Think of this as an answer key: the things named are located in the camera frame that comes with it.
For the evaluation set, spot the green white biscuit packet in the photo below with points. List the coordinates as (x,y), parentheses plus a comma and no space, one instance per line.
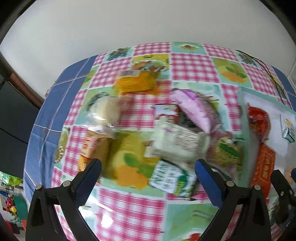
(172,179)

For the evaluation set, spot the pink snack packet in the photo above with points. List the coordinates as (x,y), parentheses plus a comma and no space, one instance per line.
(197,109)

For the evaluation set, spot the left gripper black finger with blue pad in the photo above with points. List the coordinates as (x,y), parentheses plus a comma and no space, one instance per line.
(43,222)
(253,222)

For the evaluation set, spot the red nice snack packet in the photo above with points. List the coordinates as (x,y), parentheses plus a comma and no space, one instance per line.
(259,122)

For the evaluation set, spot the orange white cracker packet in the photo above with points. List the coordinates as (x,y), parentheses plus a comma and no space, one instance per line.
(95,146)

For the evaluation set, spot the pink plaid fruit tablecloth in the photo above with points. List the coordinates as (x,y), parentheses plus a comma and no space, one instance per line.
(123,206)

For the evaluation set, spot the red gold patterned snack packet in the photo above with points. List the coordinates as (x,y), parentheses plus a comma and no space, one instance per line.
(264,168)

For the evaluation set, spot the white red snack packet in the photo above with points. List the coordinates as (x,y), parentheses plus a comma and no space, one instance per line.
(174,143)

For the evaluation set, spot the brown wooden frame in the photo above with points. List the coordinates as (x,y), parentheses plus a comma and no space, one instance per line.
(23,88)

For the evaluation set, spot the clear white bun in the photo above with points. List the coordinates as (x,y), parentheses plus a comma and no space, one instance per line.
(103,116)

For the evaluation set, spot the green yellow snack packet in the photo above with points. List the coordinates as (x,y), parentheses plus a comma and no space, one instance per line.
(228,151)

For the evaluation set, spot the blue quilted bed cover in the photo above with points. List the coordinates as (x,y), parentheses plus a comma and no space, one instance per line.
(46,131)

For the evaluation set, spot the orange yellow snack packet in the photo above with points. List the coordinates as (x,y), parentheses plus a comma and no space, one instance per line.
(133,81)

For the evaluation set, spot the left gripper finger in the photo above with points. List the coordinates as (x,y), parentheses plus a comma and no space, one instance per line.
(284,210)
(293,174)

